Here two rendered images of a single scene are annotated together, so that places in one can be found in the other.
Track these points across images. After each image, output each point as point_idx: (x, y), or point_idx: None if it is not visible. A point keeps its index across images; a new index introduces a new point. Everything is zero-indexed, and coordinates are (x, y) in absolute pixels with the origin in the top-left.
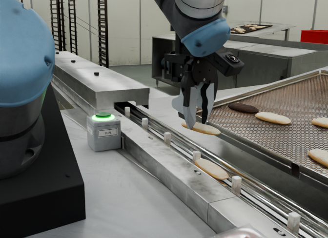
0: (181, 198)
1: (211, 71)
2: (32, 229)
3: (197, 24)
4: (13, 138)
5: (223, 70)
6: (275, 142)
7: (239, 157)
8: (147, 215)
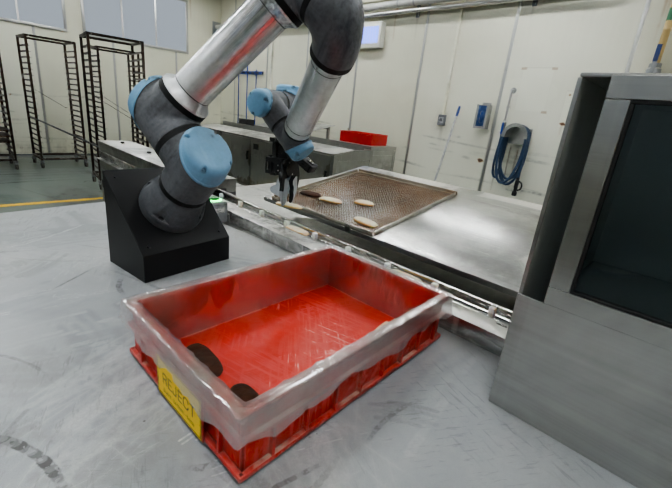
0: (282, 246)
1: (296, 169)
2: (201, 263)
3: (297, 143)
4: (199, 206)
5: (306, 169)
6: (334, 214)
7: (310, 226)
8: (265, 255)
